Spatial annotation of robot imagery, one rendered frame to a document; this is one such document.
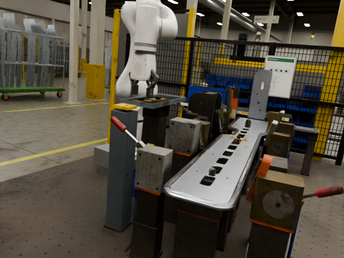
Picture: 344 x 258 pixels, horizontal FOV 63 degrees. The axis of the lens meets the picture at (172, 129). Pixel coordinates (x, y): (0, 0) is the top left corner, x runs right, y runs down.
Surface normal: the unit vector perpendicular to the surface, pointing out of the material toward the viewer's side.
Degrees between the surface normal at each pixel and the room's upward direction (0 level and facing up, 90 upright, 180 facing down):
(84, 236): 0
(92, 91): 90
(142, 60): 87
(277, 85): 90
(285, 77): 90
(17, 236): 0
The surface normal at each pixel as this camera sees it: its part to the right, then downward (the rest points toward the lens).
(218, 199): 0.10, -0.97
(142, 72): -0.66, 0.09
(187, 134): -0.37, 0.17
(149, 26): 0.23, 0.24
